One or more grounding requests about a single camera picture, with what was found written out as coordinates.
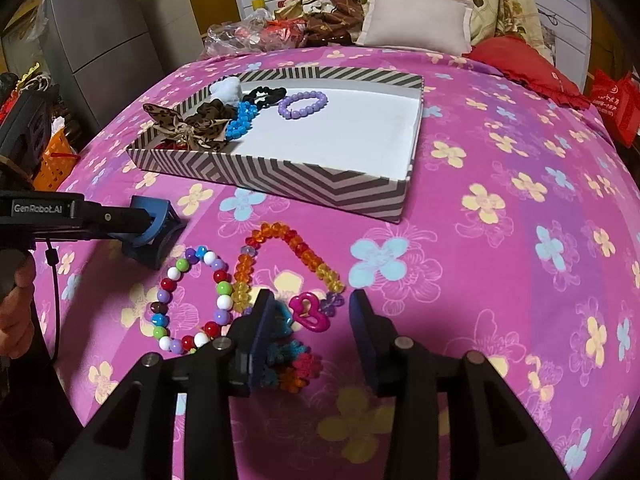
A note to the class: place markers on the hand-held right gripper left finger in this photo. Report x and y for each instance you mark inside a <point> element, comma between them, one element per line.
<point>264,345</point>

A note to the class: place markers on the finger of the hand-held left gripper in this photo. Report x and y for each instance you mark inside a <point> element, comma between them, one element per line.
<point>155,232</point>

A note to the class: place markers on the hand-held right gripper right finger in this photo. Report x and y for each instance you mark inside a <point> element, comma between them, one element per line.
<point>364,345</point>

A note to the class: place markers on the pink heart hair clip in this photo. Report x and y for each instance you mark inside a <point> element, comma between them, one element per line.
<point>307,312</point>

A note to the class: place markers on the leopard print bow scrunchie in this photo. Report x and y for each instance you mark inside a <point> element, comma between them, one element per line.
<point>195,122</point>

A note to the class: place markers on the white fluffy scrunchie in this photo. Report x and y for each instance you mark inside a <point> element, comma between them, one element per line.
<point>226,90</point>

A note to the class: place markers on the striped cardboard box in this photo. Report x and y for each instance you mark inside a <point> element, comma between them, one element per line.
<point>340,145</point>

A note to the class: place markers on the person's left hand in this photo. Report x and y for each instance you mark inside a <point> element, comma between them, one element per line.
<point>17,330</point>

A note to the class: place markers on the orange plastic basket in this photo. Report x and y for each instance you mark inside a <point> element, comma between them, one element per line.
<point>57,165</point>

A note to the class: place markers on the white plastic bag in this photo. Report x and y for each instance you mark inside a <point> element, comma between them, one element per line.
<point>58,124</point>

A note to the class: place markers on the dark patterned bag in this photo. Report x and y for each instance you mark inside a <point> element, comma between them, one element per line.
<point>25,85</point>

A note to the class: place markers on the pink floral bedsheet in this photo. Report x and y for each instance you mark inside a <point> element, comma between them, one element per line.
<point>500,260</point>

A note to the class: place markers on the grey refrigerator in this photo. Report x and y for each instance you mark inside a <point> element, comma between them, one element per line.
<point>100,45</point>

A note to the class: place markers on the clear plastic bag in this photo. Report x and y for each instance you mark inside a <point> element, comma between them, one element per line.
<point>230,37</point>

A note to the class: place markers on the grey cabinet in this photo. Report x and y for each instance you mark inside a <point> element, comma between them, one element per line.
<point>170,5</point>

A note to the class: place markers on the red plastic packet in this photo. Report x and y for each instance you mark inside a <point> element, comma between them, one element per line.
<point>285,32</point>

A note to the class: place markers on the yellow bottle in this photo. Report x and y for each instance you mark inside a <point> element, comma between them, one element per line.
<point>258,7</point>

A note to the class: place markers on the red santa toy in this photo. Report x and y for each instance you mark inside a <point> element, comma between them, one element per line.
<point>291,0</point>

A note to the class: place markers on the red frilled pillow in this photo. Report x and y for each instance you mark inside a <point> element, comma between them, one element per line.
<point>525,70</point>

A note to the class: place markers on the beige pillow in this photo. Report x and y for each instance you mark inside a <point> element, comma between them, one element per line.
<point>420,15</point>

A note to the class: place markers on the red printed bag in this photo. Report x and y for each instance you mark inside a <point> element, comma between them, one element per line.
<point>617,105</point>

